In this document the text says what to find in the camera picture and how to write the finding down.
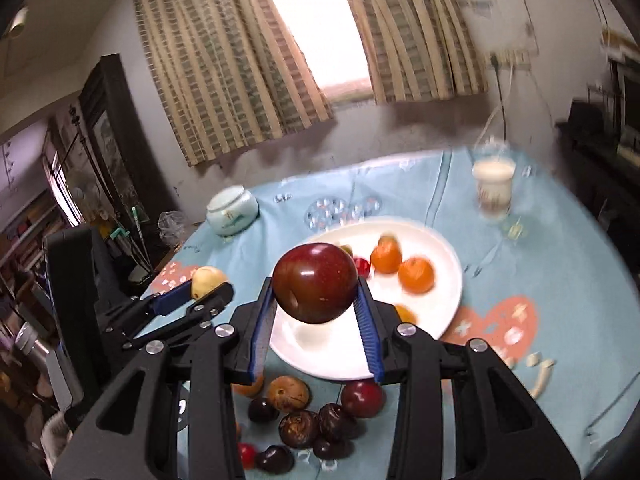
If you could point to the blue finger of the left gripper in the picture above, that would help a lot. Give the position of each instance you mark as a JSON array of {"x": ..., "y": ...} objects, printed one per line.
[
  {"x": 212, "y": 304},
  {"x": 172, "y": 300}
]

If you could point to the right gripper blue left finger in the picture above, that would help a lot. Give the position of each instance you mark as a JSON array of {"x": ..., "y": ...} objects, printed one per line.
[{"x": 264, "y": 311}]

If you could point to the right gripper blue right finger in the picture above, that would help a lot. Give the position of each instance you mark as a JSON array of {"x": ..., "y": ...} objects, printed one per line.
[{"x": 370, "y": 338}]

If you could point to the tan round pear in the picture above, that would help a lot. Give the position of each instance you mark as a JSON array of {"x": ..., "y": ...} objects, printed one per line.
[{"x": 205, "y": 280}]

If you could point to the large orange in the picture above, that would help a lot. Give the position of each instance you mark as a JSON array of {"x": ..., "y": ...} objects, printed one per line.
[{"x": 406, "y": 315}]

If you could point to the large red plum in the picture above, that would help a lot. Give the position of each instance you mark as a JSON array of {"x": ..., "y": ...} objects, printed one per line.
[{"x": 315, "y": 283}]

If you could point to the small red tomato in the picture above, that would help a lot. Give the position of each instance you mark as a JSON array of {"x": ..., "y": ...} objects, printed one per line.
[{"x": 363, "y": 266}]

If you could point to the orange mandarin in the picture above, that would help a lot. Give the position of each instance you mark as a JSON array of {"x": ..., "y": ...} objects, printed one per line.
[
  {"x": 416, "y": 275},
  {"x": 386, "y": 257}
]

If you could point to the small brown fruit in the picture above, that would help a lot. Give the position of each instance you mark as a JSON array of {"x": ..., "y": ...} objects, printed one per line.
[{"x": 387, "y": 236}]

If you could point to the pale orange round fruit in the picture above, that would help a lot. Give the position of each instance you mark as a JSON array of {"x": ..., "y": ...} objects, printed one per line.
[{"x": 250, "y": 391}]

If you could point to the white oval plate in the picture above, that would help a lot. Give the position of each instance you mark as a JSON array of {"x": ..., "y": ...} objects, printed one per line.
[{"x": 333, "y": 351}]

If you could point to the clear plastic bag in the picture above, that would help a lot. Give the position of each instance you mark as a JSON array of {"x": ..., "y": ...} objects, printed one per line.
[{"x": 174, "y": 228}]

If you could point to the dark purple plum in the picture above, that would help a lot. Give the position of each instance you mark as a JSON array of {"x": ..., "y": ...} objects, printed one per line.
[{"x": 262, "y": 412}]

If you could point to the dark shiny plum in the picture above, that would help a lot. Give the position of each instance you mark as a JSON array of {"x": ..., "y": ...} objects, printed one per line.
[{"x": 336, "y": 423}]

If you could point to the celadon lidded ceramic jar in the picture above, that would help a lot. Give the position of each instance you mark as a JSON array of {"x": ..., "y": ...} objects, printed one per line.
[{"x": 232, "y": 210}]

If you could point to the dark wrinkled passion fruit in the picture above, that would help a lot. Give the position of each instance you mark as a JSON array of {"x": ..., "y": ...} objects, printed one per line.
[{"x": 299, "y": 429}]

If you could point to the dark wooden cabinet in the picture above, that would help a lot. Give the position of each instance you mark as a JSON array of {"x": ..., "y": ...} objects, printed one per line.
[{"x": 126, "y": 164}]

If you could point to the dark plum near gripper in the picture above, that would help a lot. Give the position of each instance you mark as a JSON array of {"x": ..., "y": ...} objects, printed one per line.
[{"x": 276, "y": 459}]

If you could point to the white paper cup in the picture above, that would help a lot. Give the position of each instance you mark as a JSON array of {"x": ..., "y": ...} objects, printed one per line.
[{"x": 494, "y": 180}]

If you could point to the left checkered curtain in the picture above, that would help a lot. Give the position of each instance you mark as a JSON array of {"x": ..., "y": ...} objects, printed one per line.
[{"x": 229, "y": 73}]

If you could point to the checkered curtain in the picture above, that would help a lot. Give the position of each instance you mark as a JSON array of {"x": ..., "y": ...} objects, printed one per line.
[
  {"x": 229, "y": 73},
  {"x": 418, "y": 50}
]

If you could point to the right checkered curtain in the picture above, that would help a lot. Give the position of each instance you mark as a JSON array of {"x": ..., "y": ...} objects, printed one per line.
[{"x": 418, "y": 50}]

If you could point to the wall power strip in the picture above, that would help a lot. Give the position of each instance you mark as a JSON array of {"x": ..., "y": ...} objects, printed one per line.
[{"x": 517, "y": 58}]

